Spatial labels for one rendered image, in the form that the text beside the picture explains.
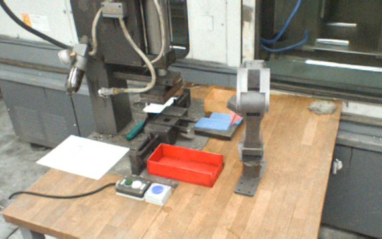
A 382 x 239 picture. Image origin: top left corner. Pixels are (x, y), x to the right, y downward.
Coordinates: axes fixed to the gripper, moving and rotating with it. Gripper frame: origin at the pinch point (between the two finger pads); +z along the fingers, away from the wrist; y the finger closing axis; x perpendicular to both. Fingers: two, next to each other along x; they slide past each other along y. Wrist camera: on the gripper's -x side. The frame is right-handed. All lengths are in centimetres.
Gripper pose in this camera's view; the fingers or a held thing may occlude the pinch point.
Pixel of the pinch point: (231, 122)
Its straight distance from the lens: 149.4
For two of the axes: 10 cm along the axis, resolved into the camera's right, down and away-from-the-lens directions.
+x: -4.3, 4.4, -7.9
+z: -3.6, 7.2, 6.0
